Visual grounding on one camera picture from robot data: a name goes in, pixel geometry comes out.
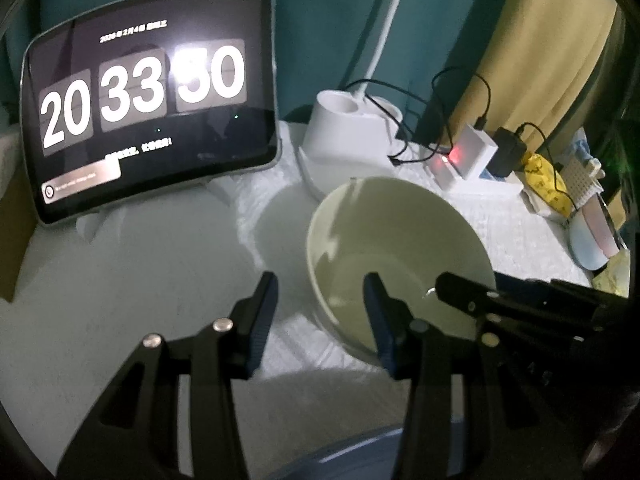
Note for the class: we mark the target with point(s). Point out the yellow tissue pack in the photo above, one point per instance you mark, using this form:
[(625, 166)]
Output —
[(612, 275)]

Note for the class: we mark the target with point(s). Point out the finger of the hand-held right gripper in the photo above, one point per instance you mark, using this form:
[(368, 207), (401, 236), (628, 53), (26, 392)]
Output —
[(470, 295), (530, 285)]

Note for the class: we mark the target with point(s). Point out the white container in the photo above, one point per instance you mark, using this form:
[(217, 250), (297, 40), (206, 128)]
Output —
[(582, 185)]

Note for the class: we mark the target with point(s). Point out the teal curtain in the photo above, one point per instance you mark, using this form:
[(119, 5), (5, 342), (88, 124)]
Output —
[(310, 25)]

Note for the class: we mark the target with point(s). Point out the tablet with clock display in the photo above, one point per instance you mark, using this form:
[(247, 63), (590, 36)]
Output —
[(150, 135)]

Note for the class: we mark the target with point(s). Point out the black charger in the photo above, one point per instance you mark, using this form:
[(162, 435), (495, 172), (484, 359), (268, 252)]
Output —
[(507, 152)]

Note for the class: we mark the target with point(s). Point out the pale blue bowl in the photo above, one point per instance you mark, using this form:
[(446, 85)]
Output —
[(585, 245)]

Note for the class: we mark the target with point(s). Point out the blue plate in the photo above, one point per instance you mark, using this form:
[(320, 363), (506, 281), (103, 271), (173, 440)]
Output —
[(340, 460)]

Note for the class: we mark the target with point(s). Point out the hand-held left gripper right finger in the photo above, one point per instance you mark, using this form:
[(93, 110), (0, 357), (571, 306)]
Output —
[(377, 320)]

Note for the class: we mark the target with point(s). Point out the white power strip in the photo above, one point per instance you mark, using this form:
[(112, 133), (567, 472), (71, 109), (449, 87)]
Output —
[(480, 186)]

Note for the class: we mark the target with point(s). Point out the white desk lamp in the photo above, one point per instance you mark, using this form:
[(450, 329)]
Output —
[(345, 130)]

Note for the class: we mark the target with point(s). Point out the white charger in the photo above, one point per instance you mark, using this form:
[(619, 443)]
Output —
[(475, 147)]

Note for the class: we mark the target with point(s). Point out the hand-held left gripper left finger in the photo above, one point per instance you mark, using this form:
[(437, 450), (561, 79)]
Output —
[(265, 320)]

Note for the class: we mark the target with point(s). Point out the cream bowl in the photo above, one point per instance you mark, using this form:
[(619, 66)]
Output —
[(390, 230)]

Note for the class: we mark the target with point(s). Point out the yellow curtain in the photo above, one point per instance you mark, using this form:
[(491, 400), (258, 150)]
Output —
[(540, 50)]

